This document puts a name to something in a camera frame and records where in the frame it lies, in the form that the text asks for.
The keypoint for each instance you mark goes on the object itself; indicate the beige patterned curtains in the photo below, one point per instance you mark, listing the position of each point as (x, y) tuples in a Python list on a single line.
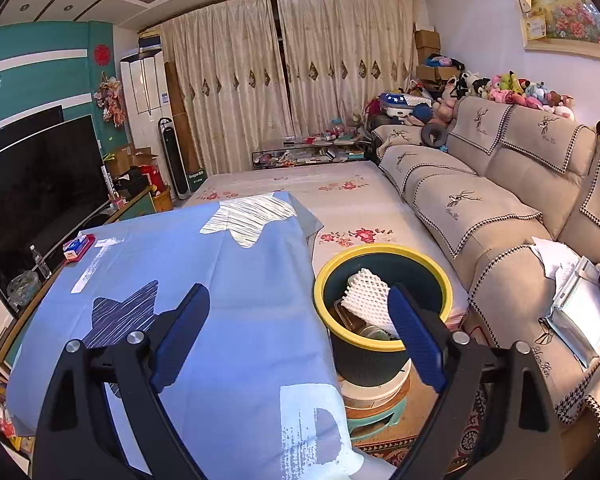
[(251, 71)]

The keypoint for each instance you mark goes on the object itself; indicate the beige cushioned sofa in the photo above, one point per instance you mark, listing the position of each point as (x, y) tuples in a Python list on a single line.
[(513, 202)]

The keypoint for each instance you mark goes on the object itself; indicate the low cluttered glass table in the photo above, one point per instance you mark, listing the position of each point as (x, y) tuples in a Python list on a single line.
[(314, 150)]

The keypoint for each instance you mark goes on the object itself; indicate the clear water bottle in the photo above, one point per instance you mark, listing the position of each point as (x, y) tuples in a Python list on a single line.
[(40, 263)]

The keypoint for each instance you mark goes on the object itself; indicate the green plastic stool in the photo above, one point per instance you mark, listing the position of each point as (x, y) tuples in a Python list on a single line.
[(365, 423)]

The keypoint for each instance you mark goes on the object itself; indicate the glass bowl with plants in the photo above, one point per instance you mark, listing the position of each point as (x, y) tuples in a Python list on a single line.
[(22, 289)]

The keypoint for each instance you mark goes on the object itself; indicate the colourful hanging wall ornament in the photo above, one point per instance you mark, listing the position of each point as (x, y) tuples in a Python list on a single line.
[(109, 98)]

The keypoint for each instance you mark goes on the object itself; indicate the white foam fruit net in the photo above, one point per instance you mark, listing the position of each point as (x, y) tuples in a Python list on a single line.
[(366, 296)]

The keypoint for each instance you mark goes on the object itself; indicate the red cloth pad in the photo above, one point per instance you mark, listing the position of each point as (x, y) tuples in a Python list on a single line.
[(82, 252)]

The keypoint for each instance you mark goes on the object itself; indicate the black tower fan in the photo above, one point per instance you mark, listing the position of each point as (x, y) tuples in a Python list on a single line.
[(174, 158)]

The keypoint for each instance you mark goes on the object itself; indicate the floral covered low bed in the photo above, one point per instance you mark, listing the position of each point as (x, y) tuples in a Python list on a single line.
[(356, 204)]

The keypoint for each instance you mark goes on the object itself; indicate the brown plastic food container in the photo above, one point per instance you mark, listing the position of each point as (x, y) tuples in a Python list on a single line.
[(347, 319)]

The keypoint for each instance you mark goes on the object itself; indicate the stacked cardboard boxes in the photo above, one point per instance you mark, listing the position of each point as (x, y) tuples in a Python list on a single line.
[(432, 64)]

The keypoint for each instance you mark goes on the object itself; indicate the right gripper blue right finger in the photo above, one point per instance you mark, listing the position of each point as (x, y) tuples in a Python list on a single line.
[(422, 333)]

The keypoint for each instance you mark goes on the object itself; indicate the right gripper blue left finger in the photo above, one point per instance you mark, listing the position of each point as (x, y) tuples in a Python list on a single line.
[(173, 334)]

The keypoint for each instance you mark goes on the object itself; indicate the white papers on sofa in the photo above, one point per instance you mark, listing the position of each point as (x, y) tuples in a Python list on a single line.
[(574, 312)]

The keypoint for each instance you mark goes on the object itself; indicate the green yellow tv cabinet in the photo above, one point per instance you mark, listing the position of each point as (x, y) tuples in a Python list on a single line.
[(140, 205)]

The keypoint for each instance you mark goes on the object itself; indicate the yellow rimmed green trash bin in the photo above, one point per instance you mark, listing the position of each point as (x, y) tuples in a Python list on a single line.
[(373, 357)]

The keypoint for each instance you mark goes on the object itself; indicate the blue tissue pack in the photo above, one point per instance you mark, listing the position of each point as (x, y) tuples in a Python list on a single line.
[(75, 247)]

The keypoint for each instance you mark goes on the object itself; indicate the framed flower painting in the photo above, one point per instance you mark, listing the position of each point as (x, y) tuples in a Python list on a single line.
[(561, 26)]

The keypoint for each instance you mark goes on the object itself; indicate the black flat television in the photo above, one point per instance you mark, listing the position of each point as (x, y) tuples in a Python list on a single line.
[(51, 182)]

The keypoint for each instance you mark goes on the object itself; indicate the pile of plush toys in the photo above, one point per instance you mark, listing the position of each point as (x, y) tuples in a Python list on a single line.
[(505, 88)]

